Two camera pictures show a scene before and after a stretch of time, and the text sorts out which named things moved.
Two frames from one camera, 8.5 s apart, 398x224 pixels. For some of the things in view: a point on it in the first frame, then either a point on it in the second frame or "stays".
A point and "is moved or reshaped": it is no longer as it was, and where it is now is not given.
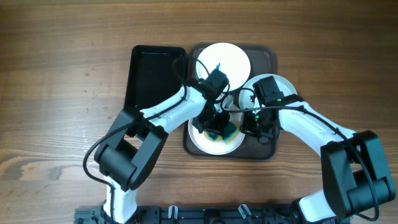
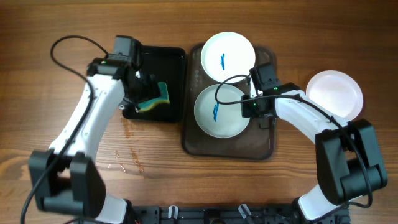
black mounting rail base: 258,214 stays
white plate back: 233,61 is moved or reshaped
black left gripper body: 214,121 → 144,88
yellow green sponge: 231,132 → 151,104
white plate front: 216,147 → 336,91
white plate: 245,95 is moved or reshaped
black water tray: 154,73 stays
